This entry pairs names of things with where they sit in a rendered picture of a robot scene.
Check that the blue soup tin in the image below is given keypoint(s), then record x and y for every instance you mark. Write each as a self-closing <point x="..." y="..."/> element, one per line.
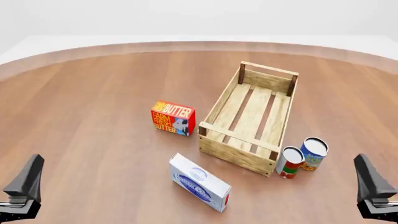
<point x="314" y="156"/>

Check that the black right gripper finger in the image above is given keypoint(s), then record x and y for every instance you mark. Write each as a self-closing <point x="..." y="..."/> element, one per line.
<point x="370" y="182"/>

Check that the white and blue food box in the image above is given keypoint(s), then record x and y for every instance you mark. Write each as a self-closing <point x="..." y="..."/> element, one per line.
<point x="199" y="184"/>

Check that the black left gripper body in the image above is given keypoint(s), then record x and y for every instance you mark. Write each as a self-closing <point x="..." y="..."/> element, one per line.
<point x="18" y="211"/>

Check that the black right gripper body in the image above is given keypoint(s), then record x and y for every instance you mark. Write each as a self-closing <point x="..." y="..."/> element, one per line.
<point x="377" y="210"/>

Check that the red butter box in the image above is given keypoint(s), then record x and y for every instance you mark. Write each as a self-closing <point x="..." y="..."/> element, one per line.
<point x="173" y="119"/>

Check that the wooden slat tray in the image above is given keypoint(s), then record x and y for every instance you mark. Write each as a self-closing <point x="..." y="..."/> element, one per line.
<point x="248" y="121"/>

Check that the tin with tomato print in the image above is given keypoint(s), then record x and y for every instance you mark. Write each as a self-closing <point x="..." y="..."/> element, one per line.
<point x="289" y="166"/>

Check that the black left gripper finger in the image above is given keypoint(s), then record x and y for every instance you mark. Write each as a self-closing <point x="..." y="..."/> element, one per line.
<point x="28" y="179"/>

